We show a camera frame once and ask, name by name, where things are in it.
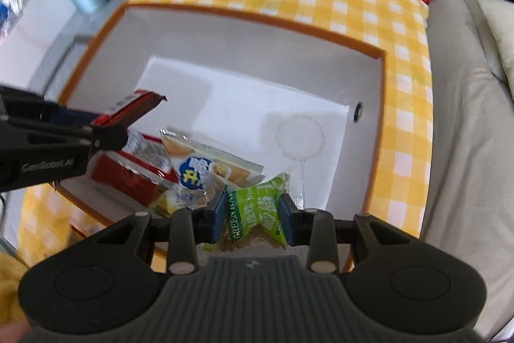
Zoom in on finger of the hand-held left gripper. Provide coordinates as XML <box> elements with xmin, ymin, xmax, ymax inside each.
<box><xmin>0</xmin><ymin>85</ymin><xmax>95</xmax><ymax>127</ymax></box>
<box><xmin>0</xmin><ymin>116</ymin><xmax>130</xmax><ymax>157</ymax></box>

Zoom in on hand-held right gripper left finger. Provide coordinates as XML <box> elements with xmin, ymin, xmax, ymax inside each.
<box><xmin>94</xmin><ymin>191</ymin><xmax>226</xmax><ymax>275</ymax></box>

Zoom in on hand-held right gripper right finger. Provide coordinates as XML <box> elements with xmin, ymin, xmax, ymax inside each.
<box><xmin>278</xmin><ymin>193</ymin><xmax>415</xmax><ymax>275</ymax></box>

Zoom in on green snack packet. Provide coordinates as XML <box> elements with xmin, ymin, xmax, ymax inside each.
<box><xmin>203</xmin><ymin>172</ymin><xmax>290</xmax><ymax>253</ymax></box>

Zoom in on dark red snack bar packet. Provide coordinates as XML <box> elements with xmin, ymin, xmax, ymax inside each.
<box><xmin>90</xmin><ymin>89</ymin><xmax>168</xmax><ymax>127</ymax></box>

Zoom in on orange-rimmed white cardboard box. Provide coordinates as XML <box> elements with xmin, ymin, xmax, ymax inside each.
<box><xmin>54</xmin><ymin>3</ymin><xmax>388</xmax><ymax>274</ymax></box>

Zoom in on clear packet with red print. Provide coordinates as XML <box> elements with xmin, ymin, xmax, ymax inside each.
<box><xmin>122</xmin><ymin>131</ymin><xmax>171</xmax><ymax>183</ymax></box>

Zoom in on red snack box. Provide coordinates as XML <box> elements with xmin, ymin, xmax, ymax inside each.
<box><xmin>92</xmin><ymin>149</ymin><xmax>179</xmax><ymax>208</ymax></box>

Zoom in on pastry packet with blue label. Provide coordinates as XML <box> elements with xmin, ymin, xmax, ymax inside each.
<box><xmin>160</xmin><ymin>128</ymin><xmax>266</xmax><ymax>212</ymax></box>

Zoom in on pale yellow snack packet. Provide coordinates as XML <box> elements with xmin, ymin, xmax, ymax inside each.
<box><xmin>148</xmin><ymin>188</ymin><xmax>178</xmax><ymax>217</ymax></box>

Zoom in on beige sofa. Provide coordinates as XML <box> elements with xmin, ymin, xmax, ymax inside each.
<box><xmin>420</xmin><ymin>0</ymin><xmax>514</xmax><ymax>343</ymax></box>

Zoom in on beige cushion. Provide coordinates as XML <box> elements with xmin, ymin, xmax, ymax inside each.
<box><xmin>476</xmin><ymin>0</ymin><xmax>514</xmax><ymax>103</ymax></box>

